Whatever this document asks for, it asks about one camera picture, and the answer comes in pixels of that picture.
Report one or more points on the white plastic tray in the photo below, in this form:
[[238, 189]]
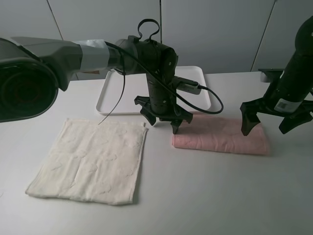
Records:
[[139, 85]]

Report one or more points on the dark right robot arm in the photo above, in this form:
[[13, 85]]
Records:
[[302, 59]]

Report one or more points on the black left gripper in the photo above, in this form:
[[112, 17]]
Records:
[[161, 104]]

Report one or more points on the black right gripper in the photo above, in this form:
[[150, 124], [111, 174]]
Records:
[[284, 97]]

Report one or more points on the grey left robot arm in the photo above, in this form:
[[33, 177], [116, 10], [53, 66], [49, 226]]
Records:
[[34, 70]]

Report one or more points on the pink towel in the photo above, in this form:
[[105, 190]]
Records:
[[218, 134]]

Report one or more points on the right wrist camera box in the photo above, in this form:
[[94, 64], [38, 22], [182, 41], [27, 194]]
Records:
[[270, 75]]

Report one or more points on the cream white towel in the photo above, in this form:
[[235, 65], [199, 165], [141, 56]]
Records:
[[91, 162]]

